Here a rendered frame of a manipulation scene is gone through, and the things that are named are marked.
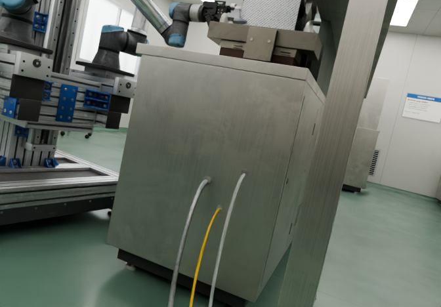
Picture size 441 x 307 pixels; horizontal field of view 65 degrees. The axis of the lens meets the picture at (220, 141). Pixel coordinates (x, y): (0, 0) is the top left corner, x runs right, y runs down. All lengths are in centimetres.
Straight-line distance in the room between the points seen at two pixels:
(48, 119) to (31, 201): 38
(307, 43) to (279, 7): 32
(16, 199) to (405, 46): 660
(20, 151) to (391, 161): 611
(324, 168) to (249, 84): 63
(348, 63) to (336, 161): 17
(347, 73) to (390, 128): 637
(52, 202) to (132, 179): 51
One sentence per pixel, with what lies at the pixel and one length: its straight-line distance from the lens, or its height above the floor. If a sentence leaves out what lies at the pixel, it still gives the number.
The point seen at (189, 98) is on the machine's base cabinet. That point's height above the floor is 73.
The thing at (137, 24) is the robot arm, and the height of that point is 109.
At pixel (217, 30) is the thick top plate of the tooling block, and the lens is 135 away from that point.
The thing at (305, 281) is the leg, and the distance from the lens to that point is 68.
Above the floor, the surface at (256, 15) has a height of 113.
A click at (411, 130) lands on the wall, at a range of 703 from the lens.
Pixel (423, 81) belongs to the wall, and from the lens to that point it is 714.
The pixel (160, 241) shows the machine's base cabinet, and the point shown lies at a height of 19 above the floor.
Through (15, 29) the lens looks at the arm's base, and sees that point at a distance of 172.
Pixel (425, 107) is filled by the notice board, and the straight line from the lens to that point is 707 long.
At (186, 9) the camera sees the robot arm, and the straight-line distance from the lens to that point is 162.
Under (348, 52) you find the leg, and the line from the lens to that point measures 65.
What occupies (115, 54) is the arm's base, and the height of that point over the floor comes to 90.
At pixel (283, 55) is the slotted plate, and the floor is 94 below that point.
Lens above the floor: 70
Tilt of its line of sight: 4 degrees down
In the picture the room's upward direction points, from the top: 12 degrees clockwise
